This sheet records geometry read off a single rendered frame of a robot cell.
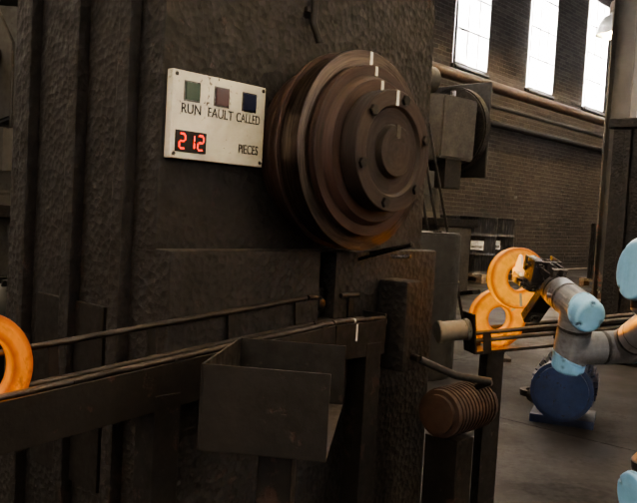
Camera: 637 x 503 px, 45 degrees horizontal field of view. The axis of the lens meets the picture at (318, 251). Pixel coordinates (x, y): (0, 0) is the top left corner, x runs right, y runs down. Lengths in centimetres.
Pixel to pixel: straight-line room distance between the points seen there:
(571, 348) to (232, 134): 88
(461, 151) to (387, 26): 785
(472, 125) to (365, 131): 848
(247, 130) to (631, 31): 941
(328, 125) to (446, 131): 808
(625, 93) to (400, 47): 865
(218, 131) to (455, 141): 830
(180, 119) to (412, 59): 87
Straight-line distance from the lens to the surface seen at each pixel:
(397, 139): 178
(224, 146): 169
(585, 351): 181
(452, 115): 984
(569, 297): 177
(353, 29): 207
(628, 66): 1082
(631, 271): 149
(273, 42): 184
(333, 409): 143
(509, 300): 203
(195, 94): 164
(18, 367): 134
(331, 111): 171
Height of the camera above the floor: 97
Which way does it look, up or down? 3 degrees down
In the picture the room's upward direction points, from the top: 3 degrees clockwise
